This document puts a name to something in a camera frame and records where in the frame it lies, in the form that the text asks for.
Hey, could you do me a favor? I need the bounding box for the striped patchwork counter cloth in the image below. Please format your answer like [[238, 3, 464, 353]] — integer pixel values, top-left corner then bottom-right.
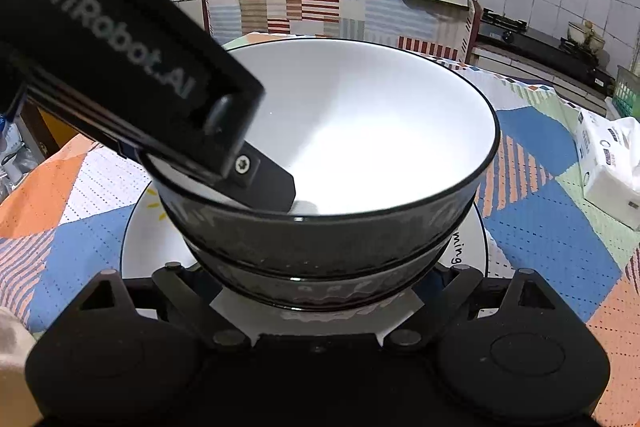
[[202, 0, 477, 64]]

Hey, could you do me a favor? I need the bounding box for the green plastic basket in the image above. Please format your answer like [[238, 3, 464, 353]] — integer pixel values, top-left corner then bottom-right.
[[610, 65, 640, 120]]

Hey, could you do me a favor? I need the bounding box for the white ribbed bowl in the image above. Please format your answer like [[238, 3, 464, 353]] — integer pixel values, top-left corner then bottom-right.
[[184, 202, 473, 314], [142, 37, 501, 281]]

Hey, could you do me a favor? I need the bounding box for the patchwork tablecloth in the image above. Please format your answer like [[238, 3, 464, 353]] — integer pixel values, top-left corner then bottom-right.
[[0, 31, 640, 427]]

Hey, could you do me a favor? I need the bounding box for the white plate with sun print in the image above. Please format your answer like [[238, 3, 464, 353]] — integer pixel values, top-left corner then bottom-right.
[[119, 181, 489, 349]]

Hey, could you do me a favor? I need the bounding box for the black gas stove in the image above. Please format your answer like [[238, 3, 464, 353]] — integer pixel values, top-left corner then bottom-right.
[[478, 9, 616, 94]]

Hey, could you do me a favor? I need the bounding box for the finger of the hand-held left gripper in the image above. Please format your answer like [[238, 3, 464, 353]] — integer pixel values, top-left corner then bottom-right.
[[219, 146, 297, 214]]

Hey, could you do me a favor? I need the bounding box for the cream cooking pot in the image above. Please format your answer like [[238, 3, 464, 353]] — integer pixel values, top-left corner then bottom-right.
[[567, 20, 606, 54]]

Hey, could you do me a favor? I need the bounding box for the person's beige clothing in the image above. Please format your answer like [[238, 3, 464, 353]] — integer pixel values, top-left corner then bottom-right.
[[0, 306, 42, 427]]

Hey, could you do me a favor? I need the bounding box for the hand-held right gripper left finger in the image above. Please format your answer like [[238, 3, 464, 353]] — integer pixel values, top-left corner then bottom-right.
[[74, 261, 253, 351]]

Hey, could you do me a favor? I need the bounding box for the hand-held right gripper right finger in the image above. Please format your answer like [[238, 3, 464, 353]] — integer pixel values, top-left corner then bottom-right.
[[384, 263, 559, 351]]

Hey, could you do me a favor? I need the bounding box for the white tissue pack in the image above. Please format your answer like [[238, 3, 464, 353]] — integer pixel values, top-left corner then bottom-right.
[[573, 109, 640, 227]]

